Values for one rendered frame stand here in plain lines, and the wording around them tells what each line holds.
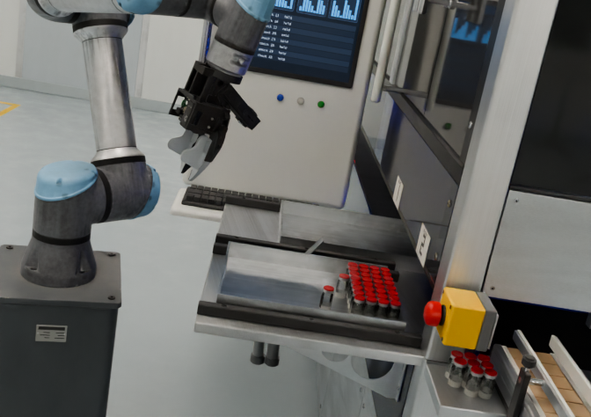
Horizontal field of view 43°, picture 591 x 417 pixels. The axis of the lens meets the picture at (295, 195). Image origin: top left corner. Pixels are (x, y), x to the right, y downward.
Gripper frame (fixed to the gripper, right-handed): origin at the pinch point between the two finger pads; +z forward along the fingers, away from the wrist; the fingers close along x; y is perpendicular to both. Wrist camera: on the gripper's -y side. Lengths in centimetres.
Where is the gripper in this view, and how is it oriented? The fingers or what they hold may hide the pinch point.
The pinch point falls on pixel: (192, 171)
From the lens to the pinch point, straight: 140.7
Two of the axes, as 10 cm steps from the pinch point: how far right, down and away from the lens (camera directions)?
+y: -7.3, -1.4, -6.7
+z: -4.1, 8.7, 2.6
